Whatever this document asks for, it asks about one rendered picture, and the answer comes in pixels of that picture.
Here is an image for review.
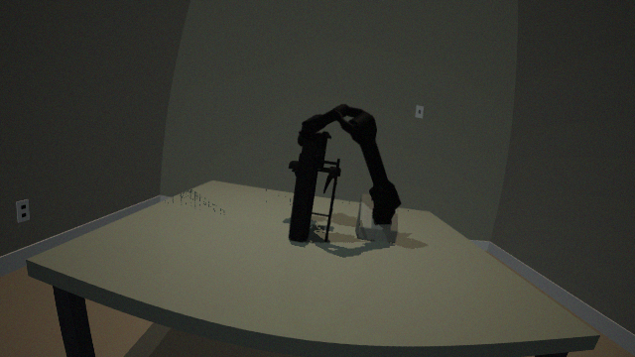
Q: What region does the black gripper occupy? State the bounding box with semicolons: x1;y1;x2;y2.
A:
289;150;341;193

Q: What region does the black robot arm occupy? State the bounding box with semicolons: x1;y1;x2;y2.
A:
298;104;401;225

